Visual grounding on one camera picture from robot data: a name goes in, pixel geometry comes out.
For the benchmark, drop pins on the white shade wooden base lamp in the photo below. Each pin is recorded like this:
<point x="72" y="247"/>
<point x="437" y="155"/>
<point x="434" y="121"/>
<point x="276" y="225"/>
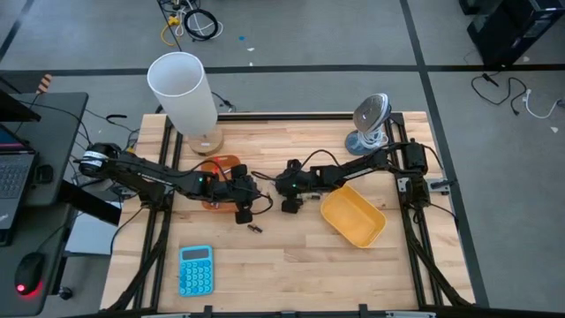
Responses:
<point x="181" y="88"/>

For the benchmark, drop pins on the black laptop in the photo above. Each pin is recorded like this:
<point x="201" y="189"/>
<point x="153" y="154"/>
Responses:
<point x="13" y="176"/>

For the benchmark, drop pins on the black cabinet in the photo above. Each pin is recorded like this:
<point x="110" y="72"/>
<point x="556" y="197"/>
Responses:
<point x="512" y="26"/>

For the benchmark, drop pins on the white and blue steam iron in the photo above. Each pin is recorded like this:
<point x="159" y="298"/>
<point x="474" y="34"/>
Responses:
<point x="372" y="110"/>

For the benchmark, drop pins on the orange plastic bin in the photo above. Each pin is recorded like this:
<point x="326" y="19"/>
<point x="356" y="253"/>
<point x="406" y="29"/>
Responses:
<point x="223" y="161"/>

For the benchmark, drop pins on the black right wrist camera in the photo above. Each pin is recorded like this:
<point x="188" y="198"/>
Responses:
<point x="291" y="205"/>

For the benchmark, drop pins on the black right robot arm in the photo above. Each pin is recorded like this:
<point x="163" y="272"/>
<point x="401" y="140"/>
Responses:
<point x="353" y="168"/>

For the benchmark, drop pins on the black computer mouse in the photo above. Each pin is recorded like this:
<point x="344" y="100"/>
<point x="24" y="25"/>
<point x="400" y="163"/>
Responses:
<point x="28" y="269"/>

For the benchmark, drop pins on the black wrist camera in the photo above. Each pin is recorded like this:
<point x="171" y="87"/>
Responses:
<point x="243" y="216"/>
<point x="291" y="205"/>

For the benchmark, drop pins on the black aluminium table frame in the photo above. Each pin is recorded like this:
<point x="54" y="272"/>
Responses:
<point x="282" y="116"/>

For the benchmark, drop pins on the yellow plastic bin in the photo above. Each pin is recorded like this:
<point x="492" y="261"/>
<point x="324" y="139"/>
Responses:
<point x="353" y="216"/>

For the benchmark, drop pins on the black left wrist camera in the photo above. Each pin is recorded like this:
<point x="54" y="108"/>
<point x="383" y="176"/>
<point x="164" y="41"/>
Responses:
<point x="243" y="216"/>

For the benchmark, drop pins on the orange black striped tape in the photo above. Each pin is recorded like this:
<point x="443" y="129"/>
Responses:
<point x="44" y="83"/>

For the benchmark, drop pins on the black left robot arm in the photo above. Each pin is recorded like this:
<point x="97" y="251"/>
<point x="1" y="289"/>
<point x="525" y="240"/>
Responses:
<point x="150" y="174"/>

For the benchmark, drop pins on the small black desk device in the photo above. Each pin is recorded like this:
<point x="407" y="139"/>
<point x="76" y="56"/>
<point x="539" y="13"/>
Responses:
<point x="44" y="173"/>

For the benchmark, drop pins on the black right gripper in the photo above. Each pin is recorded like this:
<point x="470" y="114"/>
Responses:
<point x="293" y="187"/>

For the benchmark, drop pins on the black round caster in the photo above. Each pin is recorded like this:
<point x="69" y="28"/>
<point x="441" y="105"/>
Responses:
<point x="65" y="292"/>

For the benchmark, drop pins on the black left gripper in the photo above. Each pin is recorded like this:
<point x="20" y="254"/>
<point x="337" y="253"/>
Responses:
<point x="238" y="190"/>

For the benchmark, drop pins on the blue calculator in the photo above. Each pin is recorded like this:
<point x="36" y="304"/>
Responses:
<point x="196" y="274"/>

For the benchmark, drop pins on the black desk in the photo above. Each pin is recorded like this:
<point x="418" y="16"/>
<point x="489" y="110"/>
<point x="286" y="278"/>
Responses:
<point x="57" y="128"/>

